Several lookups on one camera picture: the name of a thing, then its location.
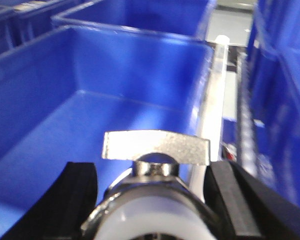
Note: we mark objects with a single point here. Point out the roller track rail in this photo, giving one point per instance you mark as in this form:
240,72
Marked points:
246,146

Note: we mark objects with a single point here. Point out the metal valve with handle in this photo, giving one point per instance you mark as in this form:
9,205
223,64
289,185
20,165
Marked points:
149,200

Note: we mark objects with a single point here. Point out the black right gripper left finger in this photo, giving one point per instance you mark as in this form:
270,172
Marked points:
60,212

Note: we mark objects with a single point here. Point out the blue shelf bin centre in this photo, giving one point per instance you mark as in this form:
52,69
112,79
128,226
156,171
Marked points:
61,92

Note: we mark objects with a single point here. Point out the blue shelf bin right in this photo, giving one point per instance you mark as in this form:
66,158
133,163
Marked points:
274,86

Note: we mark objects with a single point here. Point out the metal shelf divider rail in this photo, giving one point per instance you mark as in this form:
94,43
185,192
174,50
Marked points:
211,114

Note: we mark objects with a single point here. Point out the blue shelf bin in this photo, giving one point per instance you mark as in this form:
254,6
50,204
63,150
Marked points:
61,92
274,86
179,19

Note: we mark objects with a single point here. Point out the blue shelf bin behind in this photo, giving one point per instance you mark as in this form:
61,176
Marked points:
179,19

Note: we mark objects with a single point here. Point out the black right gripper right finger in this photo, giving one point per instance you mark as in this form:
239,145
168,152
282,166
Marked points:
246,208

